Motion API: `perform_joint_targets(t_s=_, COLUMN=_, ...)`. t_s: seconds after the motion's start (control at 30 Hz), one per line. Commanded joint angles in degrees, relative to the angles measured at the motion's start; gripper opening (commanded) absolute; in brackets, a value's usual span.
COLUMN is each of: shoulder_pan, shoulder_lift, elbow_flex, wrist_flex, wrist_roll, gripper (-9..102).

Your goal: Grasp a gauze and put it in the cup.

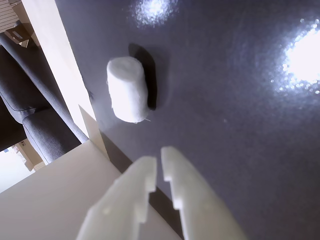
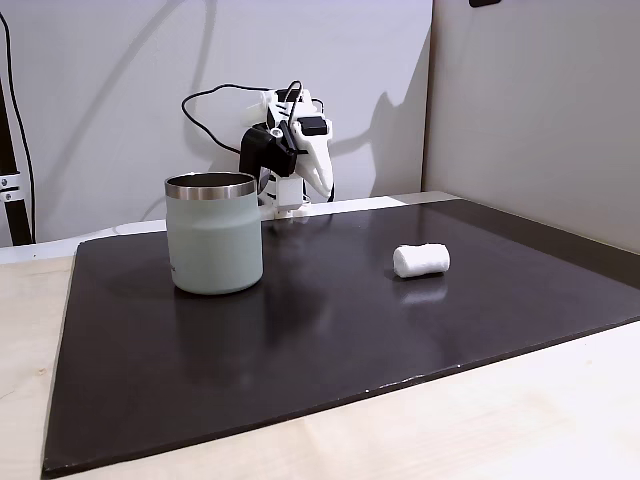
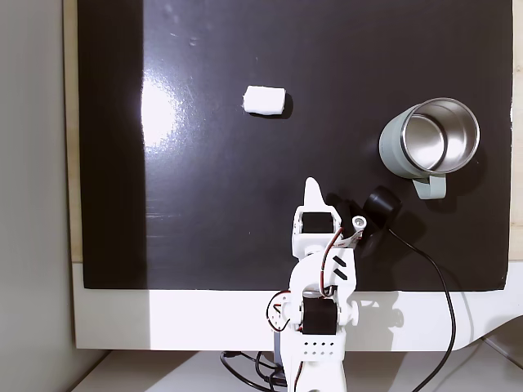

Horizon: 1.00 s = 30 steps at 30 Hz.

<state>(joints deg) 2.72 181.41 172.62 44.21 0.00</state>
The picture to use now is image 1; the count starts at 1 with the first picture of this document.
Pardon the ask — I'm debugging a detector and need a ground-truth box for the white gauze roll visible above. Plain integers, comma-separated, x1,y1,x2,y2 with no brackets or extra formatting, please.
106,56,151,124

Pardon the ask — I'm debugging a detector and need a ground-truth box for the brown cardboard box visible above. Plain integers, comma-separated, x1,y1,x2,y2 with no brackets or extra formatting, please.
4,21,42,49

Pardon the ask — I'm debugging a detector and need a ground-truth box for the black table mat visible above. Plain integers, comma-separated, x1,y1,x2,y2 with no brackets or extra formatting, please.
53,0,320,240

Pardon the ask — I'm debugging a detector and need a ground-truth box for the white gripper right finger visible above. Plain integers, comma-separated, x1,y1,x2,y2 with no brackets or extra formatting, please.
161,146,248,240

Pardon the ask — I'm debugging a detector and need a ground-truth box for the grey fabric sofa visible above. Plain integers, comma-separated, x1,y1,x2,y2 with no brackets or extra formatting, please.
0,44,90,165

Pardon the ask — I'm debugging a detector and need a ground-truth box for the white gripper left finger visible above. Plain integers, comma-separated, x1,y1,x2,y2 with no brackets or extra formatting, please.
76,156,158,240

